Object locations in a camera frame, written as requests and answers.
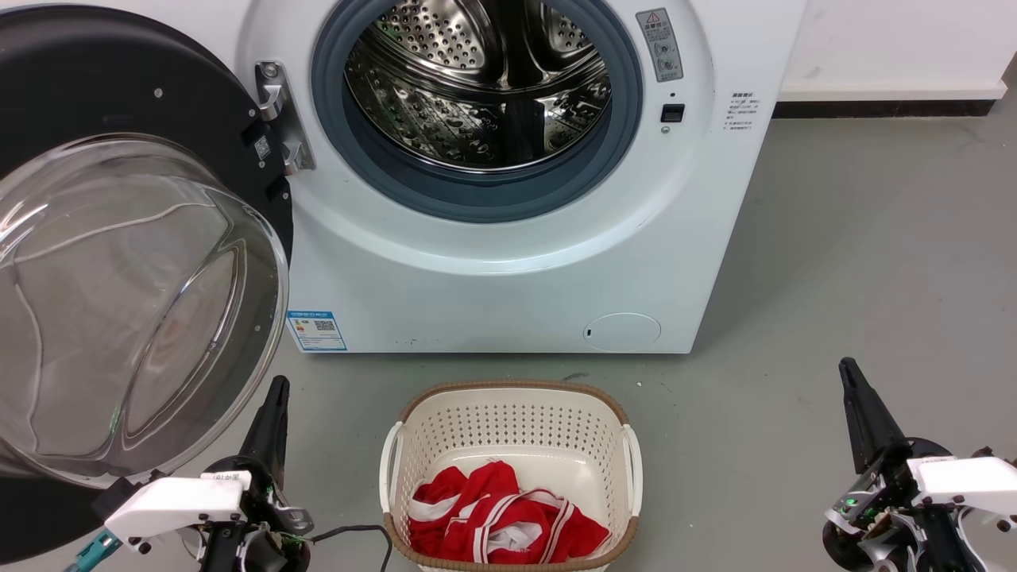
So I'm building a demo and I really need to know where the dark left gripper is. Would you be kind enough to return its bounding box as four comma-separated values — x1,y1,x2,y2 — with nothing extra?
199,377,315,572

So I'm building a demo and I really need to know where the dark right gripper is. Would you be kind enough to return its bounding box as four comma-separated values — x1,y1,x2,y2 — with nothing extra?
822,357,990,572

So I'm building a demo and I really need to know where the black round glass washer door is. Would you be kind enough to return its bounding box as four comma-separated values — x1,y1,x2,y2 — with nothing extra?
0,4,295,565

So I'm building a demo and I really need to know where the white front-load washing machine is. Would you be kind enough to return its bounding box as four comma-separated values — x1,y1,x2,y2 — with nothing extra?
238,0,807,355

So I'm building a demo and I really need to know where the metal door hinge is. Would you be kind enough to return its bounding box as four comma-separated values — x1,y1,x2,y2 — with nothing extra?
254,61,317,177

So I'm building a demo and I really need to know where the blue energy label sticker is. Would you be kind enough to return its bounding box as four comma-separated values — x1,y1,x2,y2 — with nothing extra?
284,310,348,353

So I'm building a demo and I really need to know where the white plastic laundry basket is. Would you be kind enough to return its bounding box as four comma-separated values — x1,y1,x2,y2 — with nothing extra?
379,380,643,572

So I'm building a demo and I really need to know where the red and white garment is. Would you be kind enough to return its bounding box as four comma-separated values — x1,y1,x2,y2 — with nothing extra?
407,461,613,565

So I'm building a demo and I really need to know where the round white filter cover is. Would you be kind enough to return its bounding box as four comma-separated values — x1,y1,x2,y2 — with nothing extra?
583,312,662,354

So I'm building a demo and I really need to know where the small printed text sticker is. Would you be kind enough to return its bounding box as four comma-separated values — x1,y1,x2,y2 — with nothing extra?
723,90,762,132

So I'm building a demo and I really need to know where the steel perforated washer drum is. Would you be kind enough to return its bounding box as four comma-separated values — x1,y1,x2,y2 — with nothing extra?
343,0,613,172

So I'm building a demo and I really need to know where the grey warning sticker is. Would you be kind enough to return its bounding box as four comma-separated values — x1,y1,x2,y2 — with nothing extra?
636,8,684,83

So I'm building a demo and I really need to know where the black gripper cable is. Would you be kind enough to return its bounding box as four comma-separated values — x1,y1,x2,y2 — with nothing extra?
306,524,395,572

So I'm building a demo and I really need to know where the teal cable connector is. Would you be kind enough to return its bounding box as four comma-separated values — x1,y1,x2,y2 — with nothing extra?
64,531,124,572

